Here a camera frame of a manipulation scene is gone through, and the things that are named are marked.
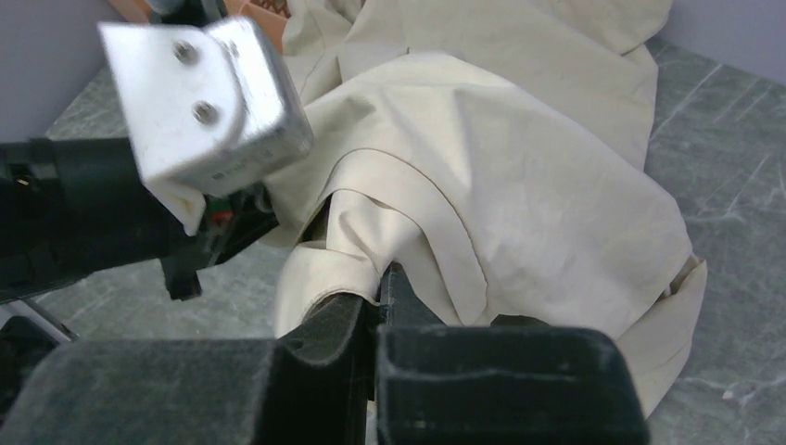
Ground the beige zip jacket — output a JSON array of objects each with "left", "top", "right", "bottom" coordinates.
[{"left": 266, "top": 1, "right": 707, "bottom": 414}]

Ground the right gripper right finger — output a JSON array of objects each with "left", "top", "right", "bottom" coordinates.
[{"left": 376, "top": 264, "right": 650, "bottom": 444}]

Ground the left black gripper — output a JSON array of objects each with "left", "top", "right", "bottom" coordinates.
[{"left": 1, "top": 138, "right": 277, "bottom": 302}]

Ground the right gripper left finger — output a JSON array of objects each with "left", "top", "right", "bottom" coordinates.
[{"left": 1, "top": 295, "right": 369, "bottom": 444}]

